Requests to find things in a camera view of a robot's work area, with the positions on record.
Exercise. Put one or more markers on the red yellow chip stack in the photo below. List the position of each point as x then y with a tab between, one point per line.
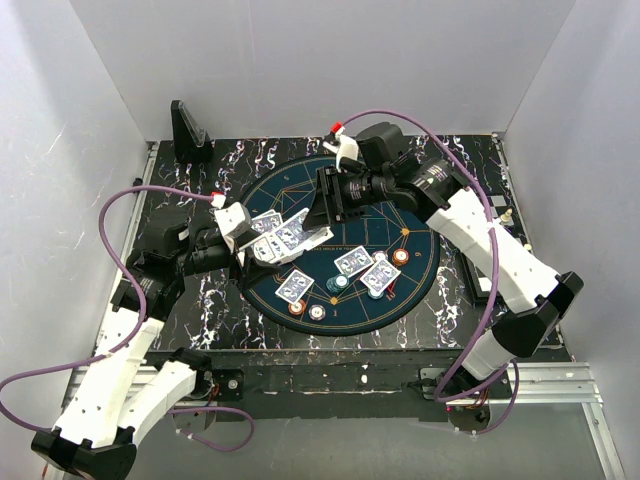
297	308

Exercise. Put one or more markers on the red yellow chips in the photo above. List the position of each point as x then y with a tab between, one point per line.
400	257

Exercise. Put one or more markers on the blue white chip stack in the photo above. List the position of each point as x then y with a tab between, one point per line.
317	312

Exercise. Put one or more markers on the aluminium frame rail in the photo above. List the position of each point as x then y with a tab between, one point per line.
317	385

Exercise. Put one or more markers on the round blue poker mat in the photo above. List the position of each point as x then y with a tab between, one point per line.
290	187

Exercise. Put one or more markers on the blue white chips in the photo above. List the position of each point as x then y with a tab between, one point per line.
381	257

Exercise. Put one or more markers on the red black triangle marker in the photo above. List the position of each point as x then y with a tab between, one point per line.
391	290

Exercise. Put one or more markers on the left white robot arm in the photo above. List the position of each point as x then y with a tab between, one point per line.
99	433

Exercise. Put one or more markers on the dealt blue playing card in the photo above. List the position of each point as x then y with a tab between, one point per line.
266	222

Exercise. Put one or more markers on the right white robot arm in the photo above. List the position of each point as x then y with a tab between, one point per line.
537	297

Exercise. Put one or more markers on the green poker chip stack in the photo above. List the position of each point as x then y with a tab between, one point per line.
337	284

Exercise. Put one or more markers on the black white chessboard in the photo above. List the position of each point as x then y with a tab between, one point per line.
478	278

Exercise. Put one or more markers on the black card shoe stand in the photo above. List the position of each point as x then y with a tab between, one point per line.
192	143

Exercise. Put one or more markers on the blue card being drawn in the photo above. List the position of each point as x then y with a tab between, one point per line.
292	237

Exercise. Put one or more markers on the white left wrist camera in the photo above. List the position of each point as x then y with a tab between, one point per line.
232	222

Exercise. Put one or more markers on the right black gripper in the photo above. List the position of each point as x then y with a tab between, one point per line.
325	210

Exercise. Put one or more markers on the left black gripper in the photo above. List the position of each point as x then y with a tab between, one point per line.
254	269

